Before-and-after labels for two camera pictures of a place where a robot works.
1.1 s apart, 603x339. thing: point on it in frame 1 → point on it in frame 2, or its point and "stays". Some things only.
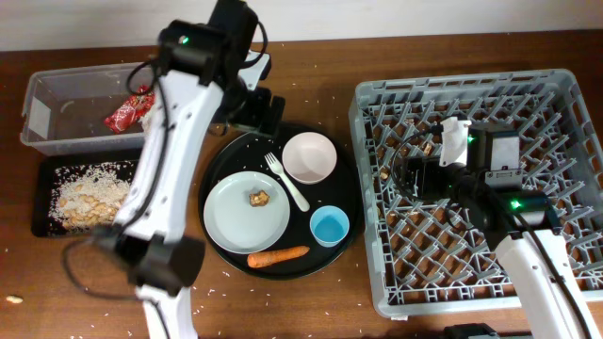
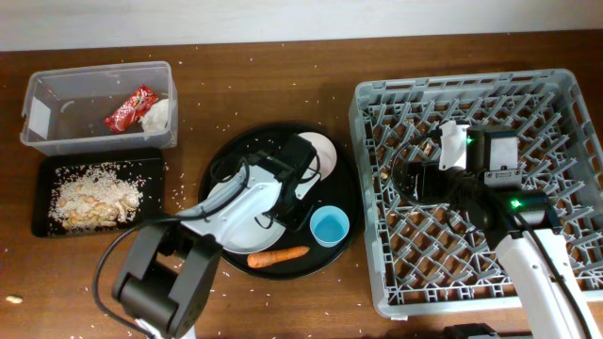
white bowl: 309,158 stays
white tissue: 149,121 stays
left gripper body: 251,110 → 293,216
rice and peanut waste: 89,196 stays
